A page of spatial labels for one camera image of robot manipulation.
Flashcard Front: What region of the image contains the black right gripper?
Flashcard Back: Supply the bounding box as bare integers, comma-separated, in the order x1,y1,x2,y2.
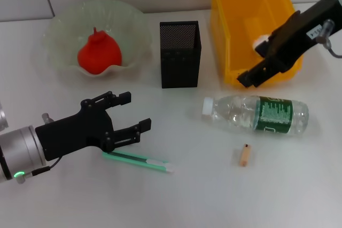
236,0,342,89

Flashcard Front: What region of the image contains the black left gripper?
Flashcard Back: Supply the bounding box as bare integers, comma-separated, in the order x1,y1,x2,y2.
35,91,152,162

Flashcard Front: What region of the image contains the white paper ball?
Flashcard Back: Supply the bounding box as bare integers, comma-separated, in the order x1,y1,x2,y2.
252,34,270,50

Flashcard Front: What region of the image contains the clear bottle with green label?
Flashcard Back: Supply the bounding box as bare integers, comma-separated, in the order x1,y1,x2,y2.
200,94,310,137

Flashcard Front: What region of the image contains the green utility knife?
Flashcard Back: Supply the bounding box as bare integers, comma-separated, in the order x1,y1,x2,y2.
102,151,176,175

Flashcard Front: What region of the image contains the black mesh pen holder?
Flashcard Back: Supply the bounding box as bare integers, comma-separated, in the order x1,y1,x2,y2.
159,20,203,89

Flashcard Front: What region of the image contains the pale green glass fruit plate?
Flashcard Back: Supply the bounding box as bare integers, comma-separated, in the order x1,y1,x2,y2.
44,0,153,78

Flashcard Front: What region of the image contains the yellow plastic bin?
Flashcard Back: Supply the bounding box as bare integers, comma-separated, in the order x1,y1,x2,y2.
209,0,306,87

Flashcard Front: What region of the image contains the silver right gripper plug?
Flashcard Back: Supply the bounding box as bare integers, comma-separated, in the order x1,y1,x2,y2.
317,19,336,44

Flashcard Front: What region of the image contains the small beige wooden peg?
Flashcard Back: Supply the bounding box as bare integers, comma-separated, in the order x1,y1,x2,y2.
238,144,252,168

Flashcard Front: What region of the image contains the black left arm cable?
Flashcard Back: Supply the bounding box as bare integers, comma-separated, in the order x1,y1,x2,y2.
15,157,64,184

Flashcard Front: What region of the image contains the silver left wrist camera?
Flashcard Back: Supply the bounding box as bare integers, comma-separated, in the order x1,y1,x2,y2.
0,102,9,132

